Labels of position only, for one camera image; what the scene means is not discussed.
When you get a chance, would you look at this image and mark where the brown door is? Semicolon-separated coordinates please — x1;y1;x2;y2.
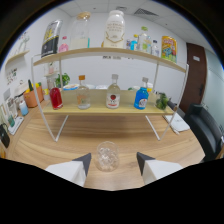
179;42;208;114

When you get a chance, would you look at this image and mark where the white tray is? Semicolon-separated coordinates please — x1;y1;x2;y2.
8;115;25;136

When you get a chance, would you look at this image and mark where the wooden wall shelf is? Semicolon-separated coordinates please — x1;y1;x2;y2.
4;49;31;66

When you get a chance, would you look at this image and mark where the small pink bottle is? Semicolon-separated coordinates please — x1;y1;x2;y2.
58;35;70;54

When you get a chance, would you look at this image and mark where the white milk bottle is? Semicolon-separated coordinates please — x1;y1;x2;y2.
103;9;126;50

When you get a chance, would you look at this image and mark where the red liquid glass bottle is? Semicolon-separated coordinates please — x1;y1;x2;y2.
49;79;64;111

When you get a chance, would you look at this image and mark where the clear bottle with red label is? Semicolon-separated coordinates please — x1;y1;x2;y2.
105;73;122;110

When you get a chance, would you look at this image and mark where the green plant jar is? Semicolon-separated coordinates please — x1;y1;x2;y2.
155;92;170;111

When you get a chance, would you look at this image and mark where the green leafy plant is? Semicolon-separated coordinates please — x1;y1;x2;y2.
54;72;71;88

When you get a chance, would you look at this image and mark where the clear bottle with green cap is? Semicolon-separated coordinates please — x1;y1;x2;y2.
138;26;150;53

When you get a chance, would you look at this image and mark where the green cup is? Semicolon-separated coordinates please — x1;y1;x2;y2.
7;114;16;128

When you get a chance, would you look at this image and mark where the small light blue bottle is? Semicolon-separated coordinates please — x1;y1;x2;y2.
129;34;139;51

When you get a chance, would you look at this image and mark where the yellow snack bag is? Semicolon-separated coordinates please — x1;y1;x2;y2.
161;35;178;64

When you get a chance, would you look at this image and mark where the black chair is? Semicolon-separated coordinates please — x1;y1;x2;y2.
184;103;224;161

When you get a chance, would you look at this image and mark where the orange storage basket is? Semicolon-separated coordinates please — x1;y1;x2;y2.
23;85;45;109

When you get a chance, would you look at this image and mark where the black kettle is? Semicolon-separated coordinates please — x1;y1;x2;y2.
0;123;11;149

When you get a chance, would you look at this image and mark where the clear glass with ice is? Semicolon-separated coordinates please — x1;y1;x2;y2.
94;141;120;173

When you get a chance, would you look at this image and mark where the small clear bottle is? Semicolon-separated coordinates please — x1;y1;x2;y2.
151;39;161;57

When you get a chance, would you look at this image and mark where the white notebook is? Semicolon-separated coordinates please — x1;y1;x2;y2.
163;113;191;133

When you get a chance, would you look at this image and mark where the white and wood shelf rack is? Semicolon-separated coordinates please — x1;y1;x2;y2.
30;47;190;143

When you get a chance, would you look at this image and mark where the light blue cup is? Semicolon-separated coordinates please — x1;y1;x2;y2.
18;100;30;117

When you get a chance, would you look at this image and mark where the ceiling air vent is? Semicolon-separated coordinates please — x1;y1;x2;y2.
133;7;159;18

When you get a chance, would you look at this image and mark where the blue liquid bottle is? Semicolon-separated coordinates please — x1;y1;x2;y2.
133;77;150;111

